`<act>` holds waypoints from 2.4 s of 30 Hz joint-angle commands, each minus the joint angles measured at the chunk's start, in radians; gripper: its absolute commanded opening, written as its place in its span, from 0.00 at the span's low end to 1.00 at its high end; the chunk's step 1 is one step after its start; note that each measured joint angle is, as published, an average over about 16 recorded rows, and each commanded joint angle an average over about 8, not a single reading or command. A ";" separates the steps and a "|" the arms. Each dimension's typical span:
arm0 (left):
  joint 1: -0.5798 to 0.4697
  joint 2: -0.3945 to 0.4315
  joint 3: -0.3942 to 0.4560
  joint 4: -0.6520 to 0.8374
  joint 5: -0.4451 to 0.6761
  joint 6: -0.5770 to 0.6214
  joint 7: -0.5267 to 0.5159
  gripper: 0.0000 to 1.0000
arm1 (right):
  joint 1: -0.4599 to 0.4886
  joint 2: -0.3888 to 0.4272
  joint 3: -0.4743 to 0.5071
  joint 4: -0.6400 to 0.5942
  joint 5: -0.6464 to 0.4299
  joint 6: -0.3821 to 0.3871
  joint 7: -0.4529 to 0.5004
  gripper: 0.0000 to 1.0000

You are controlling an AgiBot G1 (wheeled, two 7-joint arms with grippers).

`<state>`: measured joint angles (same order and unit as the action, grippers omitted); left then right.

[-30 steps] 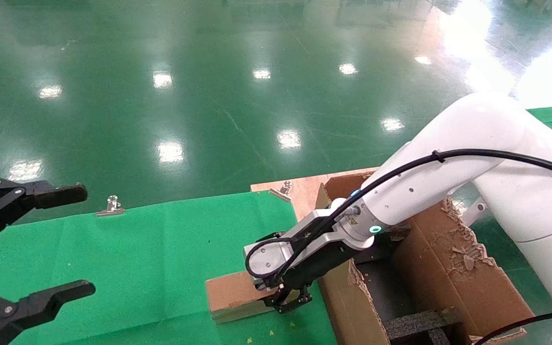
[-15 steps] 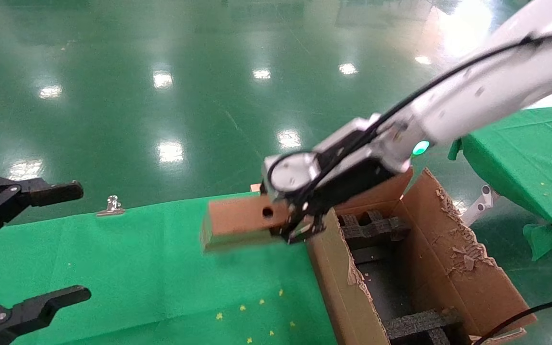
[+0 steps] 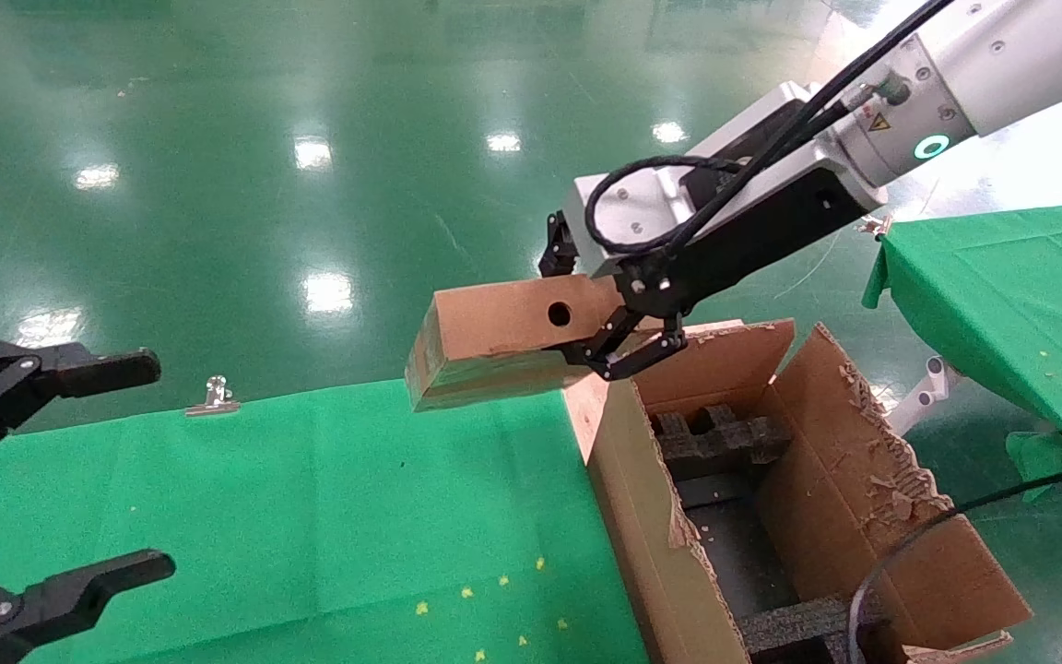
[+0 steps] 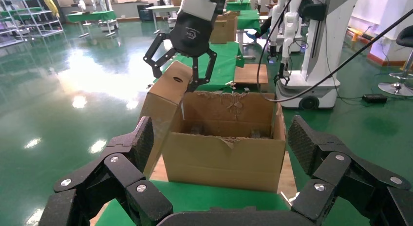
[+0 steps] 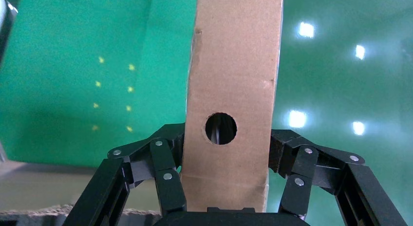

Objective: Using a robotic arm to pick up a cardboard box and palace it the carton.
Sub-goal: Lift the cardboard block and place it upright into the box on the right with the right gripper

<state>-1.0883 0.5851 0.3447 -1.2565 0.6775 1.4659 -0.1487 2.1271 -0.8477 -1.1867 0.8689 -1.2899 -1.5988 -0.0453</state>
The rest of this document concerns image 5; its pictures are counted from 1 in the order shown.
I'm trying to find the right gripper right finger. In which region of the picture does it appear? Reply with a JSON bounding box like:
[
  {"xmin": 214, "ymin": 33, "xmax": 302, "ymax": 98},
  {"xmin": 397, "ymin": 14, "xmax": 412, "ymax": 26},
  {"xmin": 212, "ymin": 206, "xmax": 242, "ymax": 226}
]
[{"xmin": 268, "ymin": 129, "xmax": 408, "ymax": 226}]

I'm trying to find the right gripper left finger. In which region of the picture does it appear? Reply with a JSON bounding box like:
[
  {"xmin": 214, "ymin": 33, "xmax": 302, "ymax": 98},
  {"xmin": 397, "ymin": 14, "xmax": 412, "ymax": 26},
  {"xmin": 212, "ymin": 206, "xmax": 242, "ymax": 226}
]
[{"xmin": 63, "ymin": 123, "xmax": 188, "ymax": 226}]

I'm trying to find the small cardboard box with hole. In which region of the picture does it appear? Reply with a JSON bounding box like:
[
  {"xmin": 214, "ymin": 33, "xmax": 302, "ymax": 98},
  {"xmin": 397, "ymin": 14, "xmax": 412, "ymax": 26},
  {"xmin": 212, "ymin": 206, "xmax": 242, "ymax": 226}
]
[{"xmin": 180, "ymin": 0, "xmax": 284, "ymax": 214}]

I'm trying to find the green work table cloth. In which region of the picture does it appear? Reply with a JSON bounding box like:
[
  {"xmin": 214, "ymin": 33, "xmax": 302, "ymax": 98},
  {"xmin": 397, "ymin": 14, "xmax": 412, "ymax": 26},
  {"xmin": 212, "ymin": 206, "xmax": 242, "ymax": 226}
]
[{"xmin": 0, "ymin": 0, "xmax": 198, "ymax": 169}]

